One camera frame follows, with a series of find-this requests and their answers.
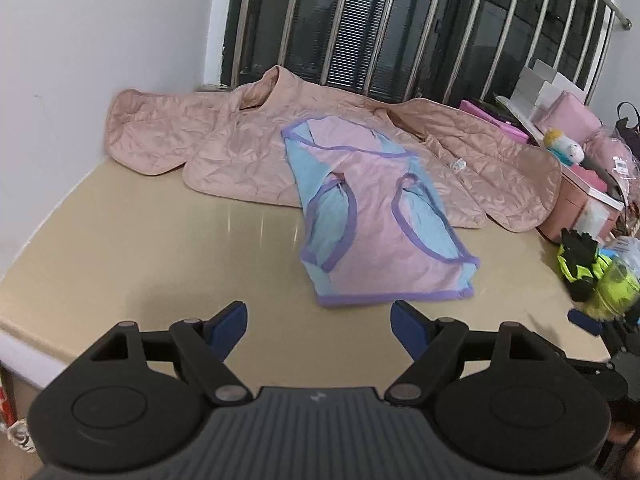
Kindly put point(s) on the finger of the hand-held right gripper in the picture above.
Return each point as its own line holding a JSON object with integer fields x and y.
{"x": 585, "y": 320}

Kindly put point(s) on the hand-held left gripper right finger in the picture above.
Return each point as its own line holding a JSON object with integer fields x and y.
{"x": 405, "y": 325}

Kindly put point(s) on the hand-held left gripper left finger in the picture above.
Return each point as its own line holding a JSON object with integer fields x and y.
{"x": 232, "y": 325}

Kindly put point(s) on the pink and blue shirt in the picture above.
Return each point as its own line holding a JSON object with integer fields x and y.
{"x": 380, "y": 220}

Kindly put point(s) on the person's right forearm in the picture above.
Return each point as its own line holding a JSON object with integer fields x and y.
{"x": 626, "y": 425}

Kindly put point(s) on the clear plastic jar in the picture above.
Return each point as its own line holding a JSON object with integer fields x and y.
{"x": 617, "y": 285}

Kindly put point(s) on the black and yellow gloves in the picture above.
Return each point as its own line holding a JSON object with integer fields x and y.
{"x": 580, "y": 260}

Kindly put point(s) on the pink storage box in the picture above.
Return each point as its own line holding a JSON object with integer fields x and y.
{"x": 575, "y": 200}

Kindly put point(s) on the pink item in plastic wrap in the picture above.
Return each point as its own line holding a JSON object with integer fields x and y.
{"x": 612, "y": 155}

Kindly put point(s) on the pink quilted jacket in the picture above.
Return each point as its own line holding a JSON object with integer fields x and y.
{"x": 240, "y": 155}

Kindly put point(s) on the small plush toy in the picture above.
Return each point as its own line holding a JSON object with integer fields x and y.
{"x": 562, "y": 147}

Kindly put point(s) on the black handbag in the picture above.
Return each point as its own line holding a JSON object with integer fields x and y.
{"x": 629, "y": 130}

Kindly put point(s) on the pink padded pouch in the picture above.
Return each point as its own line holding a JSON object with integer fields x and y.
{"x": 575, "y": 115}

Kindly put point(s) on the magenta flat box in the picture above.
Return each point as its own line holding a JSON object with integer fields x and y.
{"x": 492, "y": 120}

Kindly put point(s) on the stack of white boxes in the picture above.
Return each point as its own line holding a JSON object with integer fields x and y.
{"x": 542, "y": 85}

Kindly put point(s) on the dark window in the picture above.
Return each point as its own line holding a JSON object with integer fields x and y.
{"x": 370, "y": 25}

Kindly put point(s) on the metal window railing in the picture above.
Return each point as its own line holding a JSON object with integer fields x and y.
{"x": 440, "y": 20}

